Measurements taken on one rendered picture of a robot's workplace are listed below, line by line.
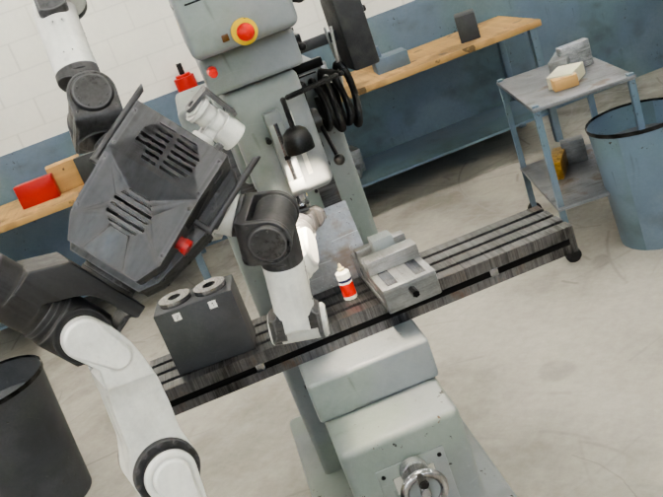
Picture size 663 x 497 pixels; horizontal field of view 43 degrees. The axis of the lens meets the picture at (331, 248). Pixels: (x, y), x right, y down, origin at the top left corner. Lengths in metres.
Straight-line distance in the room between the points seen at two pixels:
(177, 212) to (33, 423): 2.39
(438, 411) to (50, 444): 2.18
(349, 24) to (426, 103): 4.33
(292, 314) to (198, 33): 0.67
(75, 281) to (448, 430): 0.99
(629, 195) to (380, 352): 2.30
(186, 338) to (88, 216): 0.76
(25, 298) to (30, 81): 4.89
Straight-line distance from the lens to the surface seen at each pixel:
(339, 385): 2.21
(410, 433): 2.13
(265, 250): 1.67
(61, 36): 1.86
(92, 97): 1.74
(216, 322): 2.28
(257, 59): 2.09
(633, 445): 3.14
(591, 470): 3.07
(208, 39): 1.98
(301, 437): 3.34
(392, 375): 2.24
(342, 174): 2.68
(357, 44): 2.46
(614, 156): 4.21
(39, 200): 6.03
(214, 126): 1.79
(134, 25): 6.40
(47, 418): 3.90
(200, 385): 2.31
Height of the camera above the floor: 1.91
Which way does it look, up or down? 20 degrees down
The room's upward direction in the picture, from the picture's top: 20 degrees counter-clockwise
